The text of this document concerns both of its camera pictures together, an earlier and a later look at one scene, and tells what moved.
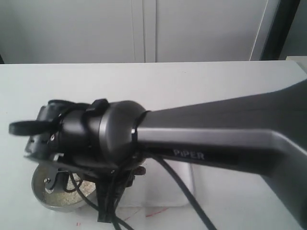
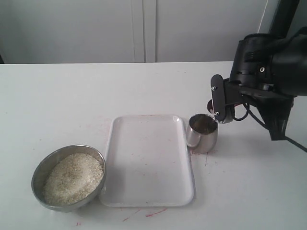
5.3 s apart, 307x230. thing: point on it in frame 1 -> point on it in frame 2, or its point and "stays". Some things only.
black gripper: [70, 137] -> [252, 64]
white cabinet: [108, 31] stays
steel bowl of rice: [65, 197] stays
